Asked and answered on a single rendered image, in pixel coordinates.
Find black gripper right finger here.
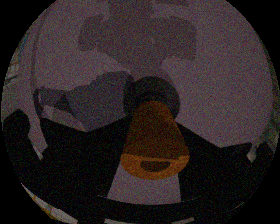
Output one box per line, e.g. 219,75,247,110
176,122,252,202

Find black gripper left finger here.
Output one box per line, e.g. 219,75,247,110
40,114,132,197

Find orange knob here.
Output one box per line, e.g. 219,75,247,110
120,101,190,181

